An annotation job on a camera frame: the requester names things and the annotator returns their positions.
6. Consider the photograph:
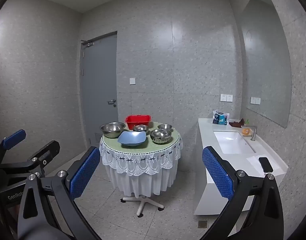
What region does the wall mirror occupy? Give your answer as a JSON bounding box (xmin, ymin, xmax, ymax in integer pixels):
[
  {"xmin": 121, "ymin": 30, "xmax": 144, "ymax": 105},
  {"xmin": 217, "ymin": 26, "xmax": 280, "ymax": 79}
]
[{"xmin": 242, "ymin": 0, "xmax": 292, "ymax": 129}]

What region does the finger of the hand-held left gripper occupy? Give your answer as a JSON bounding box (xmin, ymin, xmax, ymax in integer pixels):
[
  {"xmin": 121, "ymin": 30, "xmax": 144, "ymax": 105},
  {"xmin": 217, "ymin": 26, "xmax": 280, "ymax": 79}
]
[
  {"xmin": 0, "ymin": 140, "xmax": 60, "ymax": 180},
  {"xmin": 0, "ymin": 129, "xmax": 27, "ymax": 167}
]

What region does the steel faucet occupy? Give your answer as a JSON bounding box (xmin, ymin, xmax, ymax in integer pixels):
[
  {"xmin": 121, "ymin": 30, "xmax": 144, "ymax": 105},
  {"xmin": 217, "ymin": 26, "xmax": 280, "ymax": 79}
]
[{"xmin": 247, "ymin": 124, "xmax": 258, "ymax": 141}]

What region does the green checked table mat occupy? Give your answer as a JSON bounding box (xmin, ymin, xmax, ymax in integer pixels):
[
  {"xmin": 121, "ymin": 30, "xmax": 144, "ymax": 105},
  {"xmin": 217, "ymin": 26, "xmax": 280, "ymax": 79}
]
[{"xmin": 101, "ymin": 122, "xmax": 181, "ymax": 153}]

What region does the white lace tablecloth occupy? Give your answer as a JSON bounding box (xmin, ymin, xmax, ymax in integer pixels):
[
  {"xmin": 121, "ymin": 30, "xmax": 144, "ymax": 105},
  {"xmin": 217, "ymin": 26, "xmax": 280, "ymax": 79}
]
[{"xmin": 99, "ymin": 130, "xmax": 183, "ymax": 197}]

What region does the blue tissue pack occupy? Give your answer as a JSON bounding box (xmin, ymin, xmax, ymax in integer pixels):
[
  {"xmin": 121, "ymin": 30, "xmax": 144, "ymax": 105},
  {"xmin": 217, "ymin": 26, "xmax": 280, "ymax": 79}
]
[{"xmin": 212, "ymin": 110, "xmax": 229, "ymax": 126}]

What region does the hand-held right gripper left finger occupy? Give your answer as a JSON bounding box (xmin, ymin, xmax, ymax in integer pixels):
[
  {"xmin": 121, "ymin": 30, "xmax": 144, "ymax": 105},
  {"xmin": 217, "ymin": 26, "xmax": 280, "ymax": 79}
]
[{"xmin": 17, "ymin": 146, "xmax": 101, "ymax": 233}]

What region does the white sink basin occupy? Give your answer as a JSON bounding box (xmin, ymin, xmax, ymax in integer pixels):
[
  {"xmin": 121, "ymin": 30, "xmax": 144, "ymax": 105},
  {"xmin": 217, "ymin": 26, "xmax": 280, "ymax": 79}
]
[{"xmin": 213, "ymin": 131, "xmax": 257, "ymax": 155}]

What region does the large steel bowl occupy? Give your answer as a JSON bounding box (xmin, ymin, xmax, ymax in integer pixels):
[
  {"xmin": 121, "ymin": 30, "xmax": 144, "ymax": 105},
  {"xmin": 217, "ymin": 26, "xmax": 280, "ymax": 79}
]
[{"xmin": 100, "ymin": 122, "xmax": 126, "ymax": 139}]

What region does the ribbed steel bowl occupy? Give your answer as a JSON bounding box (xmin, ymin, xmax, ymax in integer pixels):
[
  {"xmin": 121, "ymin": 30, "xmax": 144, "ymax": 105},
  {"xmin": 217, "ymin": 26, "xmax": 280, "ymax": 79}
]
[{"xmin": 150, "ymin": 129, "xmax": 172, "ymax": 145}]

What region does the brown cloth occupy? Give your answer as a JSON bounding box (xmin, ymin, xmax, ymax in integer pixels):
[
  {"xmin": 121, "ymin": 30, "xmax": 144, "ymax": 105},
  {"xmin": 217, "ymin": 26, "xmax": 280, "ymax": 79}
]
[{"xmin": 229, "ymin": 119, "xmax": 245, "ymax": 129}]

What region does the white sink counter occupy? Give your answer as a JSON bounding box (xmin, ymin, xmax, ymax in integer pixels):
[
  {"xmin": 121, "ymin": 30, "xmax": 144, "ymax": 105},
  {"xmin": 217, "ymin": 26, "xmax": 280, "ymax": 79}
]
[{"xmin": 194, "ymin": 117, "xmax": 289, "ymax": 216}]

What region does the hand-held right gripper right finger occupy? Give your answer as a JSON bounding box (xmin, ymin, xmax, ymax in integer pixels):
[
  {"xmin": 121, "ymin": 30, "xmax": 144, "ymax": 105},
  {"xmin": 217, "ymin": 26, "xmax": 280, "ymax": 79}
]
[{"xmin": 202, "ymin": 146, "xmax": 285, "ymax": 240}]

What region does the black phone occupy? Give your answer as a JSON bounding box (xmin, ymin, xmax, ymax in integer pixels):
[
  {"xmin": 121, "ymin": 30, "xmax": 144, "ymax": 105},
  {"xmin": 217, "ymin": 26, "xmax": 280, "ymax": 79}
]
[{"xmin": 258, "ymin": 157, "xmax": 273, "ymax": 173}]

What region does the blue wavy plate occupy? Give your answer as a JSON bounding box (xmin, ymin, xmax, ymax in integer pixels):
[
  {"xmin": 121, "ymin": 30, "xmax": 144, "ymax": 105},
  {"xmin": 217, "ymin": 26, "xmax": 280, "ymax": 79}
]
[{"xmin": 117, "ymin": 131, "xmax": 147, "ymax": 147}]

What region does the white star table base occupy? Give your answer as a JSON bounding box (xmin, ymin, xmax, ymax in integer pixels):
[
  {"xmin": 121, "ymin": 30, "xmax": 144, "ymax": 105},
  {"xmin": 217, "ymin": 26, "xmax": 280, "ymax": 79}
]
[{"xmin": 120, "ymin": 194, "xmax": 165, "ymax": 217}]

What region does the red plastic basin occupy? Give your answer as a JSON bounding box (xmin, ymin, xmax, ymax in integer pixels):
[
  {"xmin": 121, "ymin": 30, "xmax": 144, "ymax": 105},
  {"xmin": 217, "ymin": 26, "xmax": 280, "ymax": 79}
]
[{"xmin": 125, "ymin": 115, "xmax": 152, "ymax": 130}]

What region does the grey door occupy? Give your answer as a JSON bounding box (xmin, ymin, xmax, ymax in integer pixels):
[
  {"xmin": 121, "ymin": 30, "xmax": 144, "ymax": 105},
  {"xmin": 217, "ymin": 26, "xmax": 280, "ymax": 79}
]
[{"xmin": 80, "ymin": 31, "xmax": 118, "ymax": 146}]

